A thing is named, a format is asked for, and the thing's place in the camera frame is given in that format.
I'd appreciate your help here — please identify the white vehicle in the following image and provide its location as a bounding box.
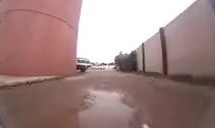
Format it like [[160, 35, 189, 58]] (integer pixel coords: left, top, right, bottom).
[[75, 57, 93, 73]]

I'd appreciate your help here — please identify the puddle of water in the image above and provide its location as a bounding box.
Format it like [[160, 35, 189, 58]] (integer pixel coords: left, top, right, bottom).
[[77, 88, 137, 128]]

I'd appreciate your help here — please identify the brown dirt road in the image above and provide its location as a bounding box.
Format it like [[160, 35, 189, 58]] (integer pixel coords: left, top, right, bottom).
[[0, 69, 215, 128]]

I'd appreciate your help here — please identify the red building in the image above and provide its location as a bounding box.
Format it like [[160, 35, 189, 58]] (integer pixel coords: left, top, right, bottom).
[[0, 0, 84, 77]]

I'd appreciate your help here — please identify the pale pavement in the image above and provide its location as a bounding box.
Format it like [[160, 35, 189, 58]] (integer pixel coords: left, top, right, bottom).
[[0, 73, 65, 90]]

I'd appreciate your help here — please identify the pale wall with dark pillars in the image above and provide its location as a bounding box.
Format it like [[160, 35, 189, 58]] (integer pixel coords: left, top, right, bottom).
[[134, 0, 215, 85]]

